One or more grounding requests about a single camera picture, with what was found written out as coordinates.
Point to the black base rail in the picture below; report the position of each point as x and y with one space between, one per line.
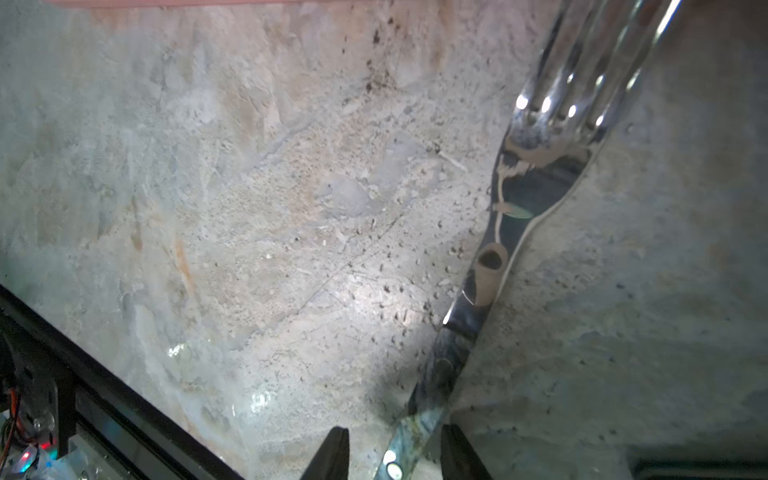
59 394

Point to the white perforated cable duct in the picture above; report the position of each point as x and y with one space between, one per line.
31 448

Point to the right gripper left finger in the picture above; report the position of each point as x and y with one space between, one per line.
332 459

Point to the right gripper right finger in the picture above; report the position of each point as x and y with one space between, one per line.
458 459

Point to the pink plastic tray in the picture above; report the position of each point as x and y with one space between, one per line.
99 4

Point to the silver fork dark handle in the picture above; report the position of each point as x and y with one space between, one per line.
575 93

